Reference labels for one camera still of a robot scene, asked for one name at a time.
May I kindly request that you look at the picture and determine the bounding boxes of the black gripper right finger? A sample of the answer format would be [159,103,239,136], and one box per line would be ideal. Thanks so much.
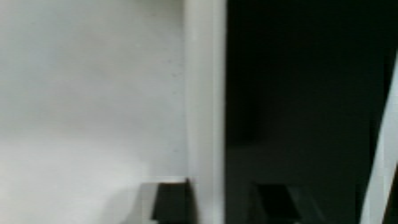
[250,183,319,224]

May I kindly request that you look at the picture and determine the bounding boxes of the white L-shaped fence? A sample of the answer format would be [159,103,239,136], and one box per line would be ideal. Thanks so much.
[358,51,398,224]

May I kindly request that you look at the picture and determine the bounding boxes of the white square tabletop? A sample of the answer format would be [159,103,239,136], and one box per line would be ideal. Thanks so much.
[0,0,225,224]

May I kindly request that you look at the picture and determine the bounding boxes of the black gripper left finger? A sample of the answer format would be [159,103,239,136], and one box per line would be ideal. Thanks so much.
[140,178,195,224]

